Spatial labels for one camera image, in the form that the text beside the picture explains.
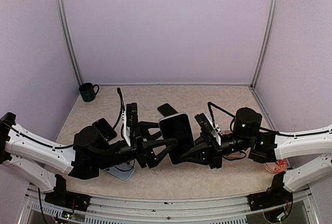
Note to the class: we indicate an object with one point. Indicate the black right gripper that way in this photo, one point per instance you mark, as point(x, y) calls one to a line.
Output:
point(208, 153)

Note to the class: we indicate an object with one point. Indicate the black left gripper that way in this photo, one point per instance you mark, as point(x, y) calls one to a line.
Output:
point(142, 150)

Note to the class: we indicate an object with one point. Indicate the large silver phone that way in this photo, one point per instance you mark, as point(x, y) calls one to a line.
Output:
point(177, 126)

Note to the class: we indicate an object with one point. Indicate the light blue phone case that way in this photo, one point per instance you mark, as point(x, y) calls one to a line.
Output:
point(123, 171)

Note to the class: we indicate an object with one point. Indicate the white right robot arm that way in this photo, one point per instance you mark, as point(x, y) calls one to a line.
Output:
point(265, 146)

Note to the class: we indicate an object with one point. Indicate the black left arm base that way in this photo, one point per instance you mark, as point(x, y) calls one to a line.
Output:
point(60, 196)

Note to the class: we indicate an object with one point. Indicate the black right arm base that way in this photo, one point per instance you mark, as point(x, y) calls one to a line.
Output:
point(275, 195)

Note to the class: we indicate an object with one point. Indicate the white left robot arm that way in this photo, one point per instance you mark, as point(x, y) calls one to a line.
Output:
point(89, 154)

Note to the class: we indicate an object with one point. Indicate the pink clear phone case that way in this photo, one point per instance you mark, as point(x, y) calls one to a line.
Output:
point(235, 156)

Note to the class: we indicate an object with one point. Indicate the small black phone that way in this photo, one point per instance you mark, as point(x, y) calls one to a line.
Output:
point(166, 110)

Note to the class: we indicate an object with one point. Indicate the red patterned white dish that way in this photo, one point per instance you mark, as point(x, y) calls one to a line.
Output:
point(276, 167)

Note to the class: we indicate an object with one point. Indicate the dark green mug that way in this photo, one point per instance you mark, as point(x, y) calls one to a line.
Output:
point(88, 91)

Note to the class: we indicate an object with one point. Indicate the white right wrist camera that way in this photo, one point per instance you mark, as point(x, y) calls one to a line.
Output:
point(207, 128)

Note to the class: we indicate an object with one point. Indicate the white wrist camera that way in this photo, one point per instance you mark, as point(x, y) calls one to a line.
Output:
point(207, 128)
point(130, 122)

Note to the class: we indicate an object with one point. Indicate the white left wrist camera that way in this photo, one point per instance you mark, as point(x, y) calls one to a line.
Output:
point(130, 122)

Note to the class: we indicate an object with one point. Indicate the aluminium front rail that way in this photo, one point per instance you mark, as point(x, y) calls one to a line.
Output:
point(231, 209)

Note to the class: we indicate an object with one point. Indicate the right aluminium corner post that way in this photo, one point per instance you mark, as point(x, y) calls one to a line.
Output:
point(265, 42)

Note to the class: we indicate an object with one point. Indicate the aluminium corner post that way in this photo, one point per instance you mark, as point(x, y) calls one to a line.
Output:
point(68, 41)
point(265, 42)

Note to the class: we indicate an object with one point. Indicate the left aluminium corner post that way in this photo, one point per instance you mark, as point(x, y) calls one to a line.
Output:
point(68, 41)

